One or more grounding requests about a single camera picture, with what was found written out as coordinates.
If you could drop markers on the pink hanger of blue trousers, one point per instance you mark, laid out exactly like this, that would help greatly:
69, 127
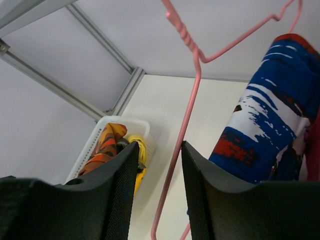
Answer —
198, 58

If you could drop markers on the olive yellow camouflage trousers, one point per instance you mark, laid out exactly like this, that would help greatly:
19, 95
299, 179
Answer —
123, 143

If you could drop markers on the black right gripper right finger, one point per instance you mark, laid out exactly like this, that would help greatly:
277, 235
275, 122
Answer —
224, 207

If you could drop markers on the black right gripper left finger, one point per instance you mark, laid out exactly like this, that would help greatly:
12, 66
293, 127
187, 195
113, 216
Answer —
94, 206

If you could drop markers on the pink trousers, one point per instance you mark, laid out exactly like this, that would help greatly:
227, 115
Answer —
312, 153

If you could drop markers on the orange camouflage trousers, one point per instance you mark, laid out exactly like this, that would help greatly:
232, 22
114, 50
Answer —
105, 148

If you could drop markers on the blue white patterned trousers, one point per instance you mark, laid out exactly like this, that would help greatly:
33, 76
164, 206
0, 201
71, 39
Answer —
265, 137

